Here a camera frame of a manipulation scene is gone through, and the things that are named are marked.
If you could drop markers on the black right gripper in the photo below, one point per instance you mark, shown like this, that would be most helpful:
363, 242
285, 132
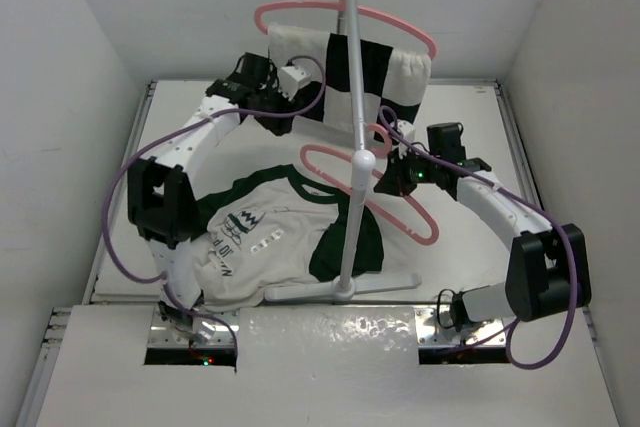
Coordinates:
395, 181

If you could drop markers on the grey clothes rack stand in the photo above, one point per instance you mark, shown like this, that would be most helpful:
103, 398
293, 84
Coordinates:
345, 286

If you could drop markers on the pink hanger with towel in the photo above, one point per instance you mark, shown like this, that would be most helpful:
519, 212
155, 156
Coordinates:
346, 9

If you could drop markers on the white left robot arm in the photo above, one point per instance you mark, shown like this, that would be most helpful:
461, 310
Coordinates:
161, 203

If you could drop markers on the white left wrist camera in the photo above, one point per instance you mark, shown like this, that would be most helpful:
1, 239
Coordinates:
292, 79

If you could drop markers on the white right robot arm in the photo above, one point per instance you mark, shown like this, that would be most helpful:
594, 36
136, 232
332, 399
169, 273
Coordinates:
548, 269

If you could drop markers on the pink plastic hanger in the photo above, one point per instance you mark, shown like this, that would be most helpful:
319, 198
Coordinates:
379, 153

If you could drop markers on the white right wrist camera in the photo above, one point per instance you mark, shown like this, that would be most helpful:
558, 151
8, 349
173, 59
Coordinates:
406, 130

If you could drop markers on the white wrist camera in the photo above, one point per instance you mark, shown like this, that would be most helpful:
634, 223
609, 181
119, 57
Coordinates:
292, 79
406, 130

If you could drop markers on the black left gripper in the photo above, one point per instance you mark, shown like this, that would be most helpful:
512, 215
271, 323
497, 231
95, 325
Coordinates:
276, 126

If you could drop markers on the white and green t shirt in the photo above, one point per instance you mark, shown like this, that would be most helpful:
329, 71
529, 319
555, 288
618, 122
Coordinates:
274, 227

